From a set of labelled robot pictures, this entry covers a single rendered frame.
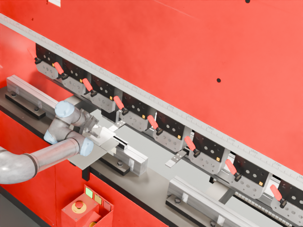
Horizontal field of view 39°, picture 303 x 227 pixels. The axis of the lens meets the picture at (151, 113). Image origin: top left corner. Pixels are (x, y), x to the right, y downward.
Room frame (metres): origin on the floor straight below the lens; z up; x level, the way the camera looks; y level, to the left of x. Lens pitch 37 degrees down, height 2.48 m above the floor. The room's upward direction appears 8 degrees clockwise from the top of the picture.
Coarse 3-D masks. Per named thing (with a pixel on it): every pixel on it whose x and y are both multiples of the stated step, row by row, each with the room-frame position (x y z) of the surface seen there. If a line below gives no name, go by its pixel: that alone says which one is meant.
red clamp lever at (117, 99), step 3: (117, 96) 1.63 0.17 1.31; (114, 99) 1.62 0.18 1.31; (117, 99) 1.62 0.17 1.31; (117, 102) 1.61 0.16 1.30; (120, 102) 1.62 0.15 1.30; (120, 105) 1.60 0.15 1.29; (123, 105) 1.61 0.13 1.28; (120, 108) 1.60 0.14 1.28; (123, 108) 1.60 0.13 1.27; (123, 111) 1.59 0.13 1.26; (126, 111) 1.60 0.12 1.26; (123, 114) 1.58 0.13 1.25
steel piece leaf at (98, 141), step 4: (104, 132) 1.73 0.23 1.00; (88, 136) 1.66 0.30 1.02; (92, 136) 1.68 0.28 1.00; (100, 136) 1.69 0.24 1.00; (104, 136) 1.70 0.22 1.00; (108, 136) 1.70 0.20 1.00; (112, 136) 1.71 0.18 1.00; (92, 140) 1.65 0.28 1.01; (96, 140) 1.66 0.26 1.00; (100, 140) 1.67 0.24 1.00; (104, 140) 1.67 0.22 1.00; (96, 144) 1.63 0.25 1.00; (100, 144) 1.63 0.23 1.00
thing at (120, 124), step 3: (117, 123) 1.82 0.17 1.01; (120, 123) 1.82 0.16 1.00; (123, 123) 1.82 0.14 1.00; (126, 123) 1.84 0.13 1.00; (114, 126) 1.79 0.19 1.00; (117, 126) 1.79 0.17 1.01; (120, 126) 1.80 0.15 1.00; (111, 129) 1.76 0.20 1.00; (114, 129) 1.76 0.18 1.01; (117, 129) 1.77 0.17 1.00
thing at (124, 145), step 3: (99, 126) 1.78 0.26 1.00; (117, 138) 1.71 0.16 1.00; (120, 138) 1.70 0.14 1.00; (117, 141) 1.68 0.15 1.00; (120, 141) 1.69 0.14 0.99; (123, 141) 1.69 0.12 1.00; (120, 144) 1.67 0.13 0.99; (123, 144) 1.66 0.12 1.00; (126, 144) 1.67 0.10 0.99; (120, 147) 1.67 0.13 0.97; (123, 147) 1.66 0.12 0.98; (126, 147) 1.67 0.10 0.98
